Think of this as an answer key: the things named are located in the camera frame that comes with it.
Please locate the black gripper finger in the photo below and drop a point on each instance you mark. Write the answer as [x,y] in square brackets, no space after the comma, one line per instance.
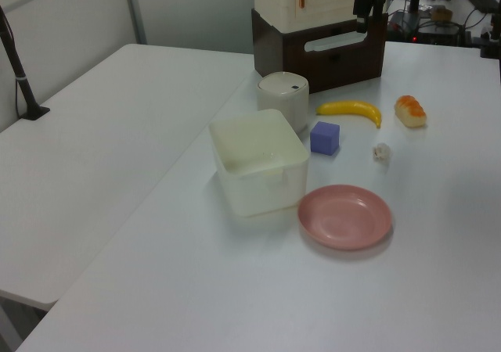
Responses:
[361,2]
[378,4]

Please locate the orange glazed bread roll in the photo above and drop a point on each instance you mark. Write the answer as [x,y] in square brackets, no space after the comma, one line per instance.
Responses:
[409,112]

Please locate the pink plastic plate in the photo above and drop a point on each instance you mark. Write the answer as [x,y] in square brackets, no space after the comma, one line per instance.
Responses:
[344,217]

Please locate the black electronics box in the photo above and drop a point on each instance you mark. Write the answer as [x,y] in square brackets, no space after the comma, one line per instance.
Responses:
[436,34]

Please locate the cream plastic storage box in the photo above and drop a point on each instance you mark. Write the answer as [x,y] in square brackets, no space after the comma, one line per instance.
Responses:
[282,0]

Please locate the dark brown drawer box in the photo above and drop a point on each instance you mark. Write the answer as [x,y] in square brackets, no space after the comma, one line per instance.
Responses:
[282,54]

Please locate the yellow banana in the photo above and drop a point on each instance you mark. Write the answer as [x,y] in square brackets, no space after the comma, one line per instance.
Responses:
[352,108]

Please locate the small cream lidded trash can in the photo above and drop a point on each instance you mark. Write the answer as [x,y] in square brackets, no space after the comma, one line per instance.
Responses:
[282,98]

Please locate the purple foam cube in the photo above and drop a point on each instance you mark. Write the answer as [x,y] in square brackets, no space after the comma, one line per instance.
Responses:
[324,138]

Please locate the crumpled white paper ball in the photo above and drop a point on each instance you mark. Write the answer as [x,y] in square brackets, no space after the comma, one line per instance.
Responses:
[382,152]

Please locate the open cream plastic container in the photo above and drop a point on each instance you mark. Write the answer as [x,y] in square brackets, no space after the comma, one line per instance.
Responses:
[260,160]

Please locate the black clamp bracket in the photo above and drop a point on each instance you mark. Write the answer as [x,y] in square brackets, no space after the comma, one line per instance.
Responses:
[491,43]

